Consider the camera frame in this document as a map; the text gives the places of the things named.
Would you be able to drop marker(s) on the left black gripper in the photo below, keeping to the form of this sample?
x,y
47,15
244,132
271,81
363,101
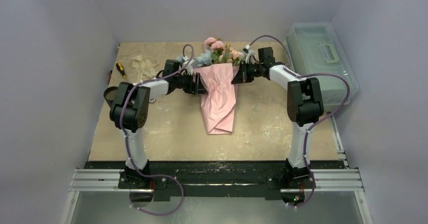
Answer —
x,y
197,88

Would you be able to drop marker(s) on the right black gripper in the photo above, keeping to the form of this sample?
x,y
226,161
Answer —
x,y
241,74

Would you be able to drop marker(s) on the pink flower bouquet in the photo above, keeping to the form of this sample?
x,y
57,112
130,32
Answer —
x,y
218,66

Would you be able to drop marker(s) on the cream printed ribbon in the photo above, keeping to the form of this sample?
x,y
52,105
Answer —
x,y
145,67

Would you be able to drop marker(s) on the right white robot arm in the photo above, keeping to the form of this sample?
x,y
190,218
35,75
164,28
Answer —
x,y
304,104

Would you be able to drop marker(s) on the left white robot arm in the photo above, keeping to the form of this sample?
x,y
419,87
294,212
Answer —
x,y
129,102

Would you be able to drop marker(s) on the black cylindrical vase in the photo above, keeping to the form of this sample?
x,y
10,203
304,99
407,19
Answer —
x,y
109,95

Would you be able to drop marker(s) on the loose blue flower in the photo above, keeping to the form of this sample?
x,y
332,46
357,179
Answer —
x,y
182,59

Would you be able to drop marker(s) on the clear plastic storage box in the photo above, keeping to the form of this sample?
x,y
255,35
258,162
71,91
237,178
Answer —
x,y
315,48

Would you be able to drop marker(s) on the yellow black screwdriver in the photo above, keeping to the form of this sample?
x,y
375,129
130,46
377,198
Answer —
x,y
121,70

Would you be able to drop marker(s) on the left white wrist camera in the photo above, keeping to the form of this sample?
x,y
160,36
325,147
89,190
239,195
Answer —
x,y
187,65

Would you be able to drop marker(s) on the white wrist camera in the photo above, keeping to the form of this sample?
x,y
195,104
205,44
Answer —
x,y
187,65
248,52

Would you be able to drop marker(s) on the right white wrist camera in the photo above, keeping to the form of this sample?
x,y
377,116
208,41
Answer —
x,y
248,52

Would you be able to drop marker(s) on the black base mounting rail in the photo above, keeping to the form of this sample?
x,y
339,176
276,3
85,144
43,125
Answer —
x,y
270,180

